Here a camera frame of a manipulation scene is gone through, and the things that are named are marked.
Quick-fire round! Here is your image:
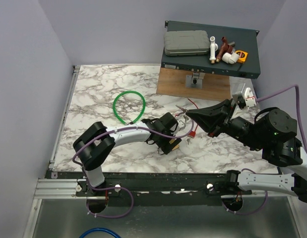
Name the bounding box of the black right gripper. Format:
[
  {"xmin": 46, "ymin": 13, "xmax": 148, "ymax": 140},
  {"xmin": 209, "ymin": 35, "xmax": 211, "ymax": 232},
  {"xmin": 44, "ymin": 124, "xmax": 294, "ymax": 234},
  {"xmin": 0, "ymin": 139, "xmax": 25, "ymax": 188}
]
[{"xmin": 184, "ymin": 98, "xmax": 264, "ymax": 151}]

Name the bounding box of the brass padlock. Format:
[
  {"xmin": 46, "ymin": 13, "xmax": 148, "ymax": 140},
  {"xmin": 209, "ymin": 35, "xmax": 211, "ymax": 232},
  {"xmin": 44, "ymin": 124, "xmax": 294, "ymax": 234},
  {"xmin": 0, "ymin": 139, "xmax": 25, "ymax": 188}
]
[{"xmin": 169, "ymin": 138, "xmax": 182, "ymax": 151}]

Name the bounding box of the red plastic seal tag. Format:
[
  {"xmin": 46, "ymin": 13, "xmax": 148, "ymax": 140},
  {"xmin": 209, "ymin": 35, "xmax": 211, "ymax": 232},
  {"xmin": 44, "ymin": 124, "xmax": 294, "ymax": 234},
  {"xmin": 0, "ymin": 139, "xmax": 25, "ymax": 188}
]
[{"xmin": 175, "ymin": 98, "xmax": 199, "ymax": 138}]

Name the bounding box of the green cable lock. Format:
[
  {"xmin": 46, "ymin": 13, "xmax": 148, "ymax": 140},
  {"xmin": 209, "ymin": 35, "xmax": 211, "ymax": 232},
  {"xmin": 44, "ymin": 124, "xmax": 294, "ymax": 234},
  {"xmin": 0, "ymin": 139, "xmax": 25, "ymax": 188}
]
[{"xmin": 113, "ymin": 90, "xmax": 146, "ymax": 125}]

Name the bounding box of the white elbow pipe fitting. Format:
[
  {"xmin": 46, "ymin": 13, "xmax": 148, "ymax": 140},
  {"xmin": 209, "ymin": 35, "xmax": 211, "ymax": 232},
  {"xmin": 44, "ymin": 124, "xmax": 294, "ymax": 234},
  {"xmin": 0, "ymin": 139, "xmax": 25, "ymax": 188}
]
[{"xmin": 222, "ymin": 52, "xmax": 240, "ymax": 64}]

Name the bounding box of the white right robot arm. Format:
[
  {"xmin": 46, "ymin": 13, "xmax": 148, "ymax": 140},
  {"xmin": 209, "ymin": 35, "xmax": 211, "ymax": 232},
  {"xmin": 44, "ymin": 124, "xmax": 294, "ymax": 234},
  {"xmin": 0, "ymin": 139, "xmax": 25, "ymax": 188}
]
[{"xmin": 185, "ymin": 100, "xmax": 307, "ymax": 203}]

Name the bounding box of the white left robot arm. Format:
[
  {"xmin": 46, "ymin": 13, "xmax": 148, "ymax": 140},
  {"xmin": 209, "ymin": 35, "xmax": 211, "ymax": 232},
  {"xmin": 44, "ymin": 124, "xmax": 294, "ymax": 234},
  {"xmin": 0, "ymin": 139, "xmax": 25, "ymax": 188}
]
[{"xmin": 73, "ymin": 113, "xmax": 184, "ymax": 196}]

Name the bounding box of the wooden board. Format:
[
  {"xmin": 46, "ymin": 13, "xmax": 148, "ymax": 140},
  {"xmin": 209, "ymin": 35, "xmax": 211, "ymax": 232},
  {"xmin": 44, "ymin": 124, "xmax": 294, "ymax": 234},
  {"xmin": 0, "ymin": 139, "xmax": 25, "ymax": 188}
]
[{"xmin": 156, "ymin": 68, "xmax": 231, "ymax": 102}]

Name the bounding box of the white pipe fitting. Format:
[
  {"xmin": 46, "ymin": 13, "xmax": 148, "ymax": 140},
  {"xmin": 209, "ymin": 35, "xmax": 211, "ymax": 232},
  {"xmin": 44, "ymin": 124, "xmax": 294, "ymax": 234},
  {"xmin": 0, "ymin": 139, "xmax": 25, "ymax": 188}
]
[{"xmin": 209, "ymin": 36, "xmax": 218, "ymax": 64}]

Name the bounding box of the yellow tape measure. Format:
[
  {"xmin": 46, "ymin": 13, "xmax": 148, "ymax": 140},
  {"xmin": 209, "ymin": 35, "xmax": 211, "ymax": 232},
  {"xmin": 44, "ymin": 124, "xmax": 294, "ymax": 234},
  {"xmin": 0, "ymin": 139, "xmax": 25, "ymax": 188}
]
[{"xmin": 235, "ymin": 50, "xmax": 248, "ymax": 63}]

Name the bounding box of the brown pipe fitting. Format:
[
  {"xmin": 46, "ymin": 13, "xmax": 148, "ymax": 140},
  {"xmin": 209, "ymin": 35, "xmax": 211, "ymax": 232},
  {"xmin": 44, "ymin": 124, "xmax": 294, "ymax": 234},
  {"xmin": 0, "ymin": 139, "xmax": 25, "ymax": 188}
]
[{"xmin": 215, "ymin": 36, "xmax": 231, "ymax": 62}]

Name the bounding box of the dark grey pipe fitting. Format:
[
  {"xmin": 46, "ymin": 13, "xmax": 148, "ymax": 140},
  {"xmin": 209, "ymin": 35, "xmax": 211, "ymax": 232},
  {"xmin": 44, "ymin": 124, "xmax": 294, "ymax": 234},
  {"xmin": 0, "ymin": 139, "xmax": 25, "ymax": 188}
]
[{"xmin": 227, "ymin": 41, "xmax": 236, "ymax": 54}]

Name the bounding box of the grey plastic case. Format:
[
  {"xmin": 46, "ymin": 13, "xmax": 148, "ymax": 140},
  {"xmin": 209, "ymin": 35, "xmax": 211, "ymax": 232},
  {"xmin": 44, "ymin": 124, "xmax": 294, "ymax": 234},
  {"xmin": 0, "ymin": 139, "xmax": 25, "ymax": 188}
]
[{"xmin": 164, "ymin": 30, "xmax": 210, "ymax": 56}]

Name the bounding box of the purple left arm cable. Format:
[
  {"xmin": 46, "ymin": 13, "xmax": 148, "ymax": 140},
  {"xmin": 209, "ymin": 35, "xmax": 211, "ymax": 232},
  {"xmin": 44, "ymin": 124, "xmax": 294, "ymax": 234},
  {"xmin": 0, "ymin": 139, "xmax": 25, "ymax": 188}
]
[{"xmin": 71, "ymin": 119, "xmax": 195, "ymax": 219}]

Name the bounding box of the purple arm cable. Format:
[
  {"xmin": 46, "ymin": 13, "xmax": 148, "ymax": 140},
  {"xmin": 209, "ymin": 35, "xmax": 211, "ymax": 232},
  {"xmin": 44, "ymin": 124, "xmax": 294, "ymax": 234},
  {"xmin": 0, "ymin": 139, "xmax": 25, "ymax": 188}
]
[
  {"xmin": 71, "ymin": 119, "xmax": 195, "ymax": 219},
  {"xmin": 222, "ymin": 84, "xmax": 307, "ymax": 216}
]

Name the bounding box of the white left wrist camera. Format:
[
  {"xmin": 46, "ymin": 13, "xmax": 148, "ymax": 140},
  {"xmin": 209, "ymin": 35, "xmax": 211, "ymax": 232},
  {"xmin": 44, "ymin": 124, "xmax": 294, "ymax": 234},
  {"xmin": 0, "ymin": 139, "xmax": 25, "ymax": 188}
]
[{"xmin": 174, "ymin": 119, "xmax": 187, "ymax": 134}]

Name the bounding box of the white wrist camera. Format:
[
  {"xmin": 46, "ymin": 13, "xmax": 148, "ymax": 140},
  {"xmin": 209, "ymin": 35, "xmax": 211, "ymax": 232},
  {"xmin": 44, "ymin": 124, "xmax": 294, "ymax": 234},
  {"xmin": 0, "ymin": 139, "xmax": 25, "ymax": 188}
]
[
  {"xmin": 232, "ymin": 83, "xmax": 256, "ymax": 118},
  {"xmin": 174, "ymin": 119, "xmax": 187, "ymax": 134}
]

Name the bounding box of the grey metal bracket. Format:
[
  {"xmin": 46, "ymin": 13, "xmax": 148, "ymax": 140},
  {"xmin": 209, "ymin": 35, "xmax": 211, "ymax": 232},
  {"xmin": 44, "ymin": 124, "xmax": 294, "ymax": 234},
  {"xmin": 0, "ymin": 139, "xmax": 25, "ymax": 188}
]
[{"xmin": 185, "ymin": 72, "xmax": 205, "ymax": 89}]

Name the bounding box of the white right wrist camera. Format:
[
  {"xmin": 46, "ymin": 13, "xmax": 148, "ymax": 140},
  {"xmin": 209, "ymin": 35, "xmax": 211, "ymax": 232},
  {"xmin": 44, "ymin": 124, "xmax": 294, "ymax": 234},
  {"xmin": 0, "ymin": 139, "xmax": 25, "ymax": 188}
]
[{"xmin": 232, "ymin": 83, "xmax": 256, "ymax": 118}]

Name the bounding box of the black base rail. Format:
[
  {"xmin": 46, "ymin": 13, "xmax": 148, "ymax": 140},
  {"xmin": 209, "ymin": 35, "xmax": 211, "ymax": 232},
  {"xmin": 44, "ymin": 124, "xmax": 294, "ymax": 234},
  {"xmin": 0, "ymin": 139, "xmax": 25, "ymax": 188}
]
[{"xmin": 44, "ymin": 171, "xmax": 242, "ymax": 207}]

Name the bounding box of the dark teal network switch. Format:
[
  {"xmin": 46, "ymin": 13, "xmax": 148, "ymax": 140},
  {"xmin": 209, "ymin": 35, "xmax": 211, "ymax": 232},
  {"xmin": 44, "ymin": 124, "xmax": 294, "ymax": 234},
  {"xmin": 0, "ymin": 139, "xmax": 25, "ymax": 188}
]
[{"xmin": 161, "ymin": 21, "xmax": 261, "ymax": 79}]

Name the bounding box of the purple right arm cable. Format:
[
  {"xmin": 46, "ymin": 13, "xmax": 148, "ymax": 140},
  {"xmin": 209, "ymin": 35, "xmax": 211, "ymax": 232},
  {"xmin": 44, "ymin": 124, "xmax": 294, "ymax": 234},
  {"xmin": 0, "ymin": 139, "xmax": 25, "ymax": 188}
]
[{"xmin": 222, "ymin": 84, "xmax": 307, "ymax": 216}]

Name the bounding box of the blue cable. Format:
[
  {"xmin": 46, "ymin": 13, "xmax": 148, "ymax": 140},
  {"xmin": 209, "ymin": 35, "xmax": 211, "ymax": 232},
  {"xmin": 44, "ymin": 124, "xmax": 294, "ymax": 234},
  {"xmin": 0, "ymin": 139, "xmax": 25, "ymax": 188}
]
[{"xmin": 79, "ymin": 227, "xmax": 122, "ymax": 238}]

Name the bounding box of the aluminium side rail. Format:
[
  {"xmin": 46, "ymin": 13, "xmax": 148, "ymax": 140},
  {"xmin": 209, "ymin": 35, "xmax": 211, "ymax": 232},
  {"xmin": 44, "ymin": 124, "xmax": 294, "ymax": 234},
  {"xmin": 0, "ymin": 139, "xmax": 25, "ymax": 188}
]
[{"xmin": 48, "ymin": 65, "xmax": 80, "ymax": 170}]

